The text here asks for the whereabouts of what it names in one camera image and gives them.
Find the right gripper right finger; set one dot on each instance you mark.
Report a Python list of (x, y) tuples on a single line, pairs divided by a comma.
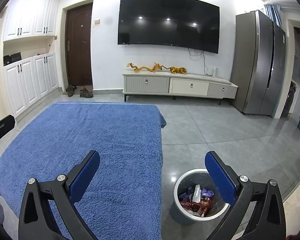
[(268, 218)]

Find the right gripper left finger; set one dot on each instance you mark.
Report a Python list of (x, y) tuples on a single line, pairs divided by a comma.
[(36, 219)]

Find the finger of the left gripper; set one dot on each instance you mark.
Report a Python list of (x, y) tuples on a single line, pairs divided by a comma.
[(6, 125)]

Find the red white snack wrapper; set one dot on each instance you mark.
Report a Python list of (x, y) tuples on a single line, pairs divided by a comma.
[(197, 209)]

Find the white tissue wad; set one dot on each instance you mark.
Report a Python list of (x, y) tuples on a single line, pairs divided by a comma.
[(196, 198)]

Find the purple snack bag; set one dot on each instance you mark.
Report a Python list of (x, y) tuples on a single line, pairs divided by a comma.
[(188, 195)]

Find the white round trash bin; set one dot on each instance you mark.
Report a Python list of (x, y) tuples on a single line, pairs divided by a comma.
[(192, 178)]

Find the white lower cabinet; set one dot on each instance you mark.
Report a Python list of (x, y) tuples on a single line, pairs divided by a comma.
[(29, 80)]

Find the black box on shelf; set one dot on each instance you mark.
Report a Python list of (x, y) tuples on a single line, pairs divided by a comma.
[(8, 59)]

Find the blue fuzzy table cloth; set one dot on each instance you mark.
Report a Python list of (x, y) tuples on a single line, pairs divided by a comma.
[(123, 200)]

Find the pair of brown shoes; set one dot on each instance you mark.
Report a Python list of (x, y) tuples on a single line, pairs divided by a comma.
[(70, 90)]

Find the dark brown entrance door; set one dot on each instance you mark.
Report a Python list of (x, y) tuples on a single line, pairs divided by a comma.
[(77, 45)]

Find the white low tv cabinet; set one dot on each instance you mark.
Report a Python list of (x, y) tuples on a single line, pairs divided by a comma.
[(190, 85)]

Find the grey steel refrigerator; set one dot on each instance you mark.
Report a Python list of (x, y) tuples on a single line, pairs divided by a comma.
[(259, 63)]

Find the golden dragon ornament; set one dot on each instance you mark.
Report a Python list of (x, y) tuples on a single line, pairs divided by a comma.
[(157, 66)]

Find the white upper wall cabinet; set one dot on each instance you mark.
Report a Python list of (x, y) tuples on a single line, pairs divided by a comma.
[(30, 18)]

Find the black wall television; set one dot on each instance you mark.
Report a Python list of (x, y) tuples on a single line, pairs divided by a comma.
[(189, 24)]

